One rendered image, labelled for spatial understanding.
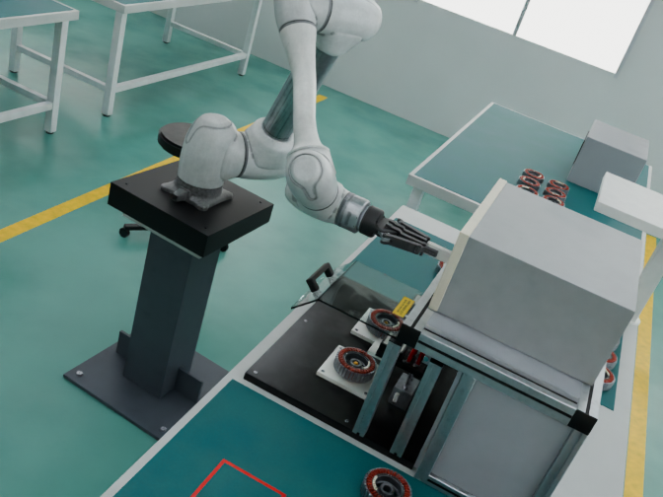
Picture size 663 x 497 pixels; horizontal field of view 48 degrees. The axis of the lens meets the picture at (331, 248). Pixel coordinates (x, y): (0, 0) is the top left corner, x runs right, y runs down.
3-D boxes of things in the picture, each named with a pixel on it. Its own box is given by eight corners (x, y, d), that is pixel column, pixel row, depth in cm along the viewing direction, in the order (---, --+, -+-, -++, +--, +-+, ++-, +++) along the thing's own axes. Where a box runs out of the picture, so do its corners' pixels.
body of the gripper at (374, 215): (365, 225, 190) (398, 241, 187) (353, 237, 182) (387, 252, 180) (374, 199, 186) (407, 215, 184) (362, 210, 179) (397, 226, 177)
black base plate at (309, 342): (243, 379, 187) (245, 372, 186) (339, 280, 241) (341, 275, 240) (411, 470, 176) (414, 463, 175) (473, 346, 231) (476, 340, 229)
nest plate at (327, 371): (316, 374, 193) (317, 371, 192) (337, 347, 206) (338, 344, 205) (367, 401, 190) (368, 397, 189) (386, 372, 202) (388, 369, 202)
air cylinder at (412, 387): (387, 401, 192) (394, 386, 189) (396, 387, 198) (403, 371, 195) (405, 411, 191) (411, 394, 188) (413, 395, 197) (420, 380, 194)
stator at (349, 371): (326, 371, 194) (330, 359, 192) (341, 350, 203) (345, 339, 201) (364, 390, 191) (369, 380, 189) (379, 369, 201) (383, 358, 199)
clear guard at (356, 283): (290, 309, 173) (296, 288, 170) (331, 270, 193) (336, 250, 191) (416, 373, 165) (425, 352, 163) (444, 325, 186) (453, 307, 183)
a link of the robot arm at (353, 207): (331, 230, 184) (352, 240, 182) (342, 198, 179) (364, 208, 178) (345, 218, 191) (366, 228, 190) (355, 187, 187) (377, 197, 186)
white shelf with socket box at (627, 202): (540, 314, 261) (598, 200, 240) (553, 274, 293) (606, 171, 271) (636, 359, 253) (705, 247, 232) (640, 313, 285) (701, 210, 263)
